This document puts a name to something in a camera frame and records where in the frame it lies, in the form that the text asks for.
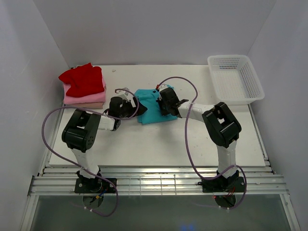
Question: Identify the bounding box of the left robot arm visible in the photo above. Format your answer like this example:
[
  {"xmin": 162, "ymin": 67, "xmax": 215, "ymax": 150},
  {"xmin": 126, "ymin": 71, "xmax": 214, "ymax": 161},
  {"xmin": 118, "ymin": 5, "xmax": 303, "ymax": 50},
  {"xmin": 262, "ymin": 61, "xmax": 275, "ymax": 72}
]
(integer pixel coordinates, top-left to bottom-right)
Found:
[{"xmin": 62, "ymin": 96, "xmax": 148, "ymax": 193}]

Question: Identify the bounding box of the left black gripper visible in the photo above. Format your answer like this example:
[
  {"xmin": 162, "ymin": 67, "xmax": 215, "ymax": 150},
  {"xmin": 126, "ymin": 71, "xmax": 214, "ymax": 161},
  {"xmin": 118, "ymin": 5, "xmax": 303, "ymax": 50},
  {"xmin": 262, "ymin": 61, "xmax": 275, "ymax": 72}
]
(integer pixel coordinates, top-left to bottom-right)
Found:
[{"xmin": 118, "ymin": 97, "xmax": 147, "ymax": 119}]

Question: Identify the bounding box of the white plastic basket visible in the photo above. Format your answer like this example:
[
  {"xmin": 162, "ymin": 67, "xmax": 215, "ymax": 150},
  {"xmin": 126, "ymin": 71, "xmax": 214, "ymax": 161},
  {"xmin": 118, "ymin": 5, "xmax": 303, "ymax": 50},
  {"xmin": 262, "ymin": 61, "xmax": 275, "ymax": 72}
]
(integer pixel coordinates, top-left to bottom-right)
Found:
[{"xmin": 207, "ymin": 54, "xmax": 265, "ymax": 105}]

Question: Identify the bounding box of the aluminium frame rail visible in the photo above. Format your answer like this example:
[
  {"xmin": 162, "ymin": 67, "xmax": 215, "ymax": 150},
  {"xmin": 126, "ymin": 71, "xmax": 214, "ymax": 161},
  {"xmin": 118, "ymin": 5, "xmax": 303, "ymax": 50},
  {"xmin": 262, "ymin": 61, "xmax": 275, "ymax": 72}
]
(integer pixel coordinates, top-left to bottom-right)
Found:
[{"xmin": 19, "ymin": 103, "xmax": 301, "ymax": 231}]

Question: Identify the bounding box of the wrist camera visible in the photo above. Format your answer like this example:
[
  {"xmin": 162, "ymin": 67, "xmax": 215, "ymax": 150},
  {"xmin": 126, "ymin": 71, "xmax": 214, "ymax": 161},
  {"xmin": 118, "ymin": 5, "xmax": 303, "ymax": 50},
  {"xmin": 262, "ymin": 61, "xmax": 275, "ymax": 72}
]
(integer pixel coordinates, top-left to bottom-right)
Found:
[
  {"xmin": 115, "ymin": 88, "xmax": 134, "ymax": 101},
  {"xmin": 156, "ymin": 84, "xmax": 169, "ymax": 91}
]

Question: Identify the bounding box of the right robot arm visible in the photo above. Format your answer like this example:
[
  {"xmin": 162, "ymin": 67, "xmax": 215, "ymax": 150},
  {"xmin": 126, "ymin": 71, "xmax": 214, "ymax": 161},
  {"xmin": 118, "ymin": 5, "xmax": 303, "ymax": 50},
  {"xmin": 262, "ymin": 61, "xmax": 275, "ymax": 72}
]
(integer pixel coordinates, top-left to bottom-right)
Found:
[{"xmin": 157, "ymin": 84, "xmax": 245, "ymax": 193}]

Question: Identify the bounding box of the beige folded t shirt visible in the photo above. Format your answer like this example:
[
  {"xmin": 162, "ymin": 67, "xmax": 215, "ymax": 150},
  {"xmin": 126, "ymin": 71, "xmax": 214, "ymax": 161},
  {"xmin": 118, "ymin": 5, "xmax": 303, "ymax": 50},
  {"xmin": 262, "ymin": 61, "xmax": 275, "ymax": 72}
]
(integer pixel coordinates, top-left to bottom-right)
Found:
[{"xmin": 64, "ymin": 102, "xmax": 104, "ymax": 109}]

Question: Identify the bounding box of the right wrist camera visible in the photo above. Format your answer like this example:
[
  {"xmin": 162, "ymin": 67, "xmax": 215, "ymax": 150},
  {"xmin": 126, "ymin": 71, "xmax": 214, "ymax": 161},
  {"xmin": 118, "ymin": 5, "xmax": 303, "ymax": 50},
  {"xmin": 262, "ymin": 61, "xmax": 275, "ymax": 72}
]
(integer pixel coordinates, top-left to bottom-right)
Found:
[{"xmin": 156, "ymin": 84, "xmax": 169, "ymax": 91}]

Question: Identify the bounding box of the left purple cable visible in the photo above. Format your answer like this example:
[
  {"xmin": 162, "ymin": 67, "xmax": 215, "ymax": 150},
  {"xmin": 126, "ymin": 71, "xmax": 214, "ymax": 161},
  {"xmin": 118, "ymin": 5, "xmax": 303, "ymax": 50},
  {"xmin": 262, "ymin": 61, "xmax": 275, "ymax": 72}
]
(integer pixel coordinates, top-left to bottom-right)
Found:
[{"xmin": 42, "ymin": 88, "xmax": 140, "ymax": 217}]

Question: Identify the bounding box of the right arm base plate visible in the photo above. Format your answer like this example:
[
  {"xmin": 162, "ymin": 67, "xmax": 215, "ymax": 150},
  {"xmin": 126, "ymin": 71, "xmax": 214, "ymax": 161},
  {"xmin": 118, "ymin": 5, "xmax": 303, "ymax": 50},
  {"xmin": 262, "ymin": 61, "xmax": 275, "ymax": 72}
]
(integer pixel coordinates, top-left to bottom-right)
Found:
[{"xmin": 197, "ymin": 177, "xmax": 245, "ymax": 193}]

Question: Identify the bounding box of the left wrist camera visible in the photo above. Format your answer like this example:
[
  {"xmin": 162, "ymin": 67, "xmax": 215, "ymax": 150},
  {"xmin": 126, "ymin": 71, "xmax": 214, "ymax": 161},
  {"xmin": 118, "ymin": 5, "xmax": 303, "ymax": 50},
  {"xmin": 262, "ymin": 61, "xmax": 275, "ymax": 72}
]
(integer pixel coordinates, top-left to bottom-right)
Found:
[{"xmin": 115, "ymin": 88, "xmax": 134, "ymax": 101}]

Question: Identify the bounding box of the teal t shirt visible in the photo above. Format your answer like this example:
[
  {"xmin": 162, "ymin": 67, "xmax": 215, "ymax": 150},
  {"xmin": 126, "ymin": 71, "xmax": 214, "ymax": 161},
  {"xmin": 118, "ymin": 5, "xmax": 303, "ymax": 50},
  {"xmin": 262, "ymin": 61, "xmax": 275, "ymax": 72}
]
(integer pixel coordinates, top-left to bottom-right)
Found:
[{"xmin": 135, "ymin": 89, "xmax": 177, "ymax": 125}]

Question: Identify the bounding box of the red folded t shirt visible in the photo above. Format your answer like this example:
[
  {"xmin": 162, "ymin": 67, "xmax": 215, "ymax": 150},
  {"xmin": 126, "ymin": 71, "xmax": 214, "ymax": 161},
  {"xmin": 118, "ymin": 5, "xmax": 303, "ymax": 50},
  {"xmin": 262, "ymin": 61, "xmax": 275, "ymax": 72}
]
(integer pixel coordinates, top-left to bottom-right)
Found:
[{"xmin": 59, "ymin": 63, "xmax": 105, "ymax": 98}]

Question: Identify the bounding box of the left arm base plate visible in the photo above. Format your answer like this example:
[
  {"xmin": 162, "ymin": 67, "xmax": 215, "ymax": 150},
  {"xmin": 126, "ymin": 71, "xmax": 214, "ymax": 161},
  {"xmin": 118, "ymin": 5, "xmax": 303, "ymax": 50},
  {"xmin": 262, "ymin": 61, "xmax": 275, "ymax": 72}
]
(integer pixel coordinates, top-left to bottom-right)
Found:
[{"xmin": 74, "ymin": 178, "xmax": 116, "ymax": 194}]

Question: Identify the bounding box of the pink folded t shirt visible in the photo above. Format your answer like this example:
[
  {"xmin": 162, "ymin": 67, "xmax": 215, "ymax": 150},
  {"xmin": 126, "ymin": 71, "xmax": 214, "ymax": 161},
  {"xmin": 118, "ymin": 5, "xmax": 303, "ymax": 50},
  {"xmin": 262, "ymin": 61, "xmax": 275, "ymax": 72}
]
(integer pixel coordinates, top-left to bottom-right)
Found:
[{"xmin": 63, "ymin": 84, "xmax": 106, "ymax": 104}]

